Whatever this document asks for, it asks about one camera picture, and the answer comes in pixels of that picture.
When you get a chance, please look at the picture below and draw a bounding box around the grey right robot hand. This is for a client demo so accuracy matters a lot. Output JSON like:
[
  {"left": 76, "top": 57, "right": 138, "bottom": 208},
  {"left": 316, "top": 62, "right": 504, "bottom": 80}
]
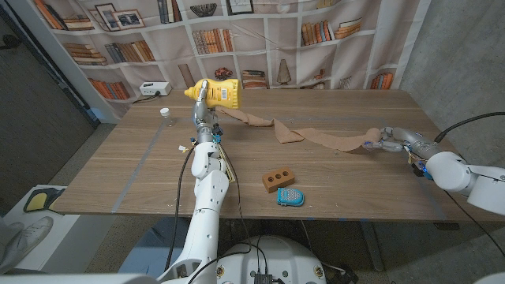
[{"left": 362, "top": 126, "right": 442, "bottom": 159}]

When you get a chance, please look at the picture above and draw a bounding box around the white floor board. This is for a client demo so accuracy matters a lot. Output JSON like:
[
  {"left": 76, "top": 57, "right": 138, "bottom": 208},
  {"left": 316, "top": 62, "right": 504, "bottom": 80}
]
[{"left": 0, "top": 184, "right": 82, "bottom": 271}]

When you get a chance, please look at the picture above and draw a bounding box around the yellow mustard bottle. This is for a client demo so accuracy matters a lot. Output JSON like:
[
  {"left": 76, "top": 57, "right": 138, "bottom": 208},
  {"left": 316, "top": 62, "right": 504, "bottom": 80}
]
[{"left": 184, "top": 77, "right": 242, "bottom": 110}]

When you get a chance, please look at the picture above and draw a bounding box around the black device on floor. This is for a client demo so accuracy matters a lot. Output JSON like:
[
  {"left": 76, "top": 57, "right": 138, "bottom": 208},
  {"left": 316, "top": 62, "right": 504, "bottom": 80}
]
[{"left": 323, "top": 263, "right": 359, "bottom": 284}]

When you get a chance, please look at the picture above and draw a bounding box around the white power strip box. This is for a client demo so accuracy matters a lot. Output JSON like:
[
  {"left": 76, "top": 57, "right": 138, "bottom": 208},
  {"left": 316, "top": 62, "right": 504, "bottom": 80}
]
[{"left": 138, "top": 81, "right": 173, "bottom": 97}]

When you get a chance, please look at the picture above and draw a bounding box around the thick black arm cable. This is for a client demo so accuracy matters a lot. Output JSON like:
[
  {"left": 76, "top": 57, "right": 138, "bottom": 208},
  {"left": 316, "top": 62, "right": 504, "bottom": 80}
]
[
  {"left": 164, "top": 145, "right": 196, "bottom": 271},
  {"left": 433, "top": 111, "right": 505, "bottom": 144}
]

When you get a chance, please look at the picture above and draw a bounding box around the yellow and black floor pad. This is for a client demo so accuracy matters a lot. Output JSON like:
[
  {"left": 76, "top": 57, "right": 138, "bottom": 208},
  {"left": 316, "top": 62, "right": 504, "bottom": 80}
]
[{"left": 22, "top": 187, "right": 66, "bottom": 213}]

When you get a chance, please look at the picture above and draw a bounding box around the white shoe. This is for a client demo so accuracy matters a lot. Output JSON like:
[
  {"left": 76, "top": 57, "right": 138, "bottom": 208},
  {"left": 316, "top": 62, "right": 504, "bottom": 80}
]
[{"left": 0, "top": 215, "right": 54, "bottom": 274}]

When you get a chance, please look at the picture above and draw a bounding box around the blue object under table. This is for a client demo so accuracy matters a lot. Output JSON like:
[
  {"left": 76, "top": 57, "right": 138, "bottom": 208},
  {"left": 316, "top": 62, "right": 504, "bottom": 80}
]
[{"left": 118, "top": 219, "right": 198, "bottom": 277}]

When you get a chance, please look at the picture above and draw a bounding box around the tan adhesive wrap strip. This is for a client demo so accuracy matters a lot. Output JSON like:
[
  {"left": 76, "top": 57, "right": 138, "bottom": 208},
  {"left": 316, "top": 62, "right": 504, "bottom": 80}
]
[{"left": 215, "top": 106, "right": 383, "bottom": 152}]

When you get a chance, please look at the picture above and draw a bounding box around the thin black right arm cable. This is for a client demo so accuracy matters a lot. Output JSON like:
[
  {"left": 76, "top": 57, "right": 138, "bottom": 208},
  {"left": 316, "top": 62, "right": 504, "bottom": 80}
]
[{"left": 445, "top": 191, "right": 505, "bottom": 260}]

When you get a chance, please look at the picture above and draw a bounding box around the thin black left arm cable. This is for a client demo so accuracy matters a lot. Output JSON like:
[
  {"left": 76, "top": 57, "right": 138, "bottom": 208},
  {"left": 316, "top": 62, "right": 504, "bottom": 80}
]
[{"left": 185, "top": 148, "right": 257, "bottom": 284}]

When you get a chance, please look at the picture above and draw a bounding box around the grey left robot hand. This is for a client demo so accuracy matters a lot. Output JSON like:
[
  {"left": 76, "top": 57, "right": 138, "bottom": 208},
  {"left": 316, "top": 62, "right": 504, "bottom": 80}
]
[{"left": 191, "top": 79, "right": 223, "bottom": 145}]

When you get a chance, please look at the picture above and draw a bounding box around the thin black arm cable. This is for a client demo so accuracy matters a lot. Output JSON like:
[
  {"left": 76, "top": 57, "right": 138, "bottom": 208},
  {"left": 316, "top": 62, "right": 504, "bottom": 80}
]
[
  {"left": 445, "top": 191, "right": 505, "bottom": 260},
  {"left": 185, "top": 148, "right": 257, "bottom": 284}
]

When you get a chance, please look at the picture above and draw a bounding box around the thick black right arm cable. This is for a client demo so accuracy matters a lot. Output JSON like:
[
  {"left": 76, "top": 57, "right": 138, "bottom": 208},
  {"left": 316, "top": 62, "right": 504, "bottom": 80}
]
[{"left": 433, "top": 111, "right": 505, "bottom": 144}]

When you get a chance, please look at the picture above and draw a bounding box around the grey table leg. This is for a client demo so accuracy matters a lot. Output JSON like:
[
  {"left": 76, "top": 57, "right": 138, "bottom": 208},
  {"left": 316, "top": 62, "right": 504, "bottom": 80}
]
[{"left": 361, "top": 220, "right": 386, "bottom": 272}]

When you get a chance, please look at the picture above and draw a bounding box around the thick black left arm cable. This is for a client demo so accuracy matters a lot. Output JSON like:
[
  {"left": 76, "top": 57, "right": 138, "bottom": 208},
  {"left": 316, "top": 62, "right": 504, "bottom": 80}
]
[{"left": 164, "top": 145, "right": 196, "bottom": 271}]

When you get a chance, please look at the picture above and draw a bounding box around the brown block with three holes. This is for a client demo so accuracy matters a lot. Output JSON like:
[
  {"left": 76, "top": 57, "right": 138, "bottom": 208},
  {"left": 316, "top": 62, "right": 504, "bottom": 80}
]
[{"left": 261, "top": 166, "right": 296, "bottom": 194}]

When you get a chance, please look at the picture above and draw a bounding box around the black power strip cord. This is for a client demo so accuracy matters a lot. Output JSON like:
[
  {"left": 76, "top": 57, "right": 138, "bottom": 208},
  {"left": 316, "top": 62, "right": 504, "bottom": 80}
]
[{"left": 132, "top": 91, "right": 162, "bottom": 105}]

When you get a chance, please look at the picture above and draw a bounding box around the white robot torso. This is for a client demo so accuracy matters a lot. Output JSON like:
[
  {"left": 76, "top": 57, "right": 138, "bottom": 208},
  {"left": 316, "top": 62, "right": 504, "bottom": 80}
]
[{"left": 211, "top": 235, "right": 327, "bottom": 284}]

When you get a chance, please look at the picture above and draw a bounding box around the small clear bottle white cap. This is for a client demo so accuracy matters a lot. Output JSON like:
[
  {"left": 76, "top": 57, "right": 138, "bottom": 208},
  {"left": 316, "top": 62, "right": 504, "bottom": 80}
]
[{"left": 159, "top": 106, "right": 178, "bottom": 129}]

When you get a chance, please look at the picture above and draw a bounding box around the yellow new driver sign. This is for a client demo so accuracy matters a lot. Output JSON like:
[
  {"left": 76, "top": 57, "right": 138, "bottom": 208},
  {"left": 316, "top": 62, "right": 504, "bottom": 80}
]
[{"left": 216, "top": 144, "right": 236, "bottom": 185}]

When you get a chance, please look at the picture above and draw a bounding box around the printed bookshelf backdrop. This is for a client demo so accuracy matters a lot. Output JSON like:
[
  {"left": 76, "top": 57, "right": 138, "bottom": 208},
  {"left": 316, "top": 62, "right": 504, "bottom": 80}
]
[{"left": 29, "top": 0, "right": 433, "bottom": 119}]

